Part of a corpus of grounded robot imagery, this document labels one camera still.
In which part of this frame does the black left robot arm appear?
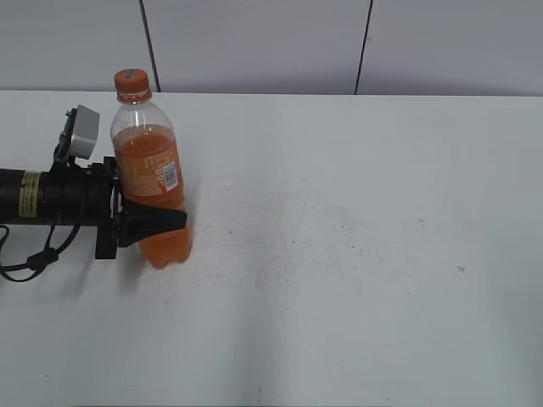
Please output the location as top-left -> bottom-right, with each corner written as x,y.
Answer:
1,157 -> 187,259

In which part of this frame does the orange bottle cap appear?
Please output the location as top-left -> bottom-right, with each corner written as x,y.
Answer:
114,69 -> 152,103

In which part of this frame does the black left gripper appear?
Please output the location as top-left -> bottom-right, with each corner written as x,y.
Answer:
41,155 -> 188,260

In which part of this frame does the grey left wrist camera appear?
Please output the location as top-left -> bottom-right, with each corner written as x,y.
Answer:
53,104 -> 99,163

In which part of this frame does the orange drink plastic bottle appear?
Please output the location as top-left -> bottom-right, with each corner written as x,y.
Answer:
110,92 -> 193,269

